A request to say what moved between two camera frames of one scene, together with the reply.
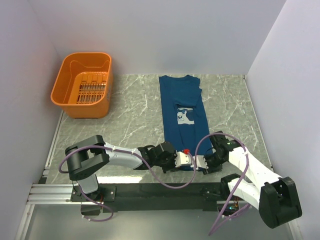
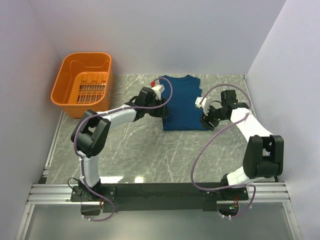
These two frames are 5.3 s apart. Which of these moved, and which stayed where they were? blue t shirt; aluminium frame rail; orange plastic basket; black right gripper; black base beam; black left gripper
Moved: blue t shirt; black left gripper; black right gripper
Stayed: orange plastic basket; aluminium frame rail; black base beam
